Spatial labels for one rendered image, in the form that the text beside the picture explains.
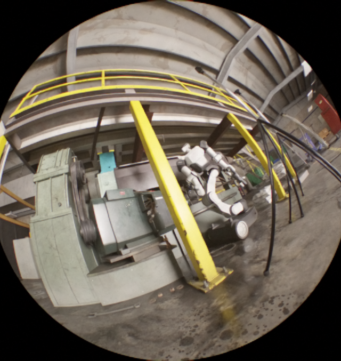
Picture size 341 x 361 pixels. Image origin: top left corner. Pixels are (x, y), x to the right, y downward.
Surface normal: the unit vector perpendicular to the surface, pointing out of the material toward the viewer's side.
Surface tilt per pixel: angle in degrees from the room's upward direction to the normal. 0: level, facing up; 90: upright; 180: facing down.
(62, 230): 90
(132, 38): 171
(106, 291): 90
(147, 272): 90
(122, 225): 90
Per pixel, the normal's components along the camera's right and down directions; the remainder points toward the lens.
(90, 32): 0.43, 0.79
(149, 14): 0.33, 0.92
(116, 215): 0.59, -0.50
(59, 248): 0.32, -0.45
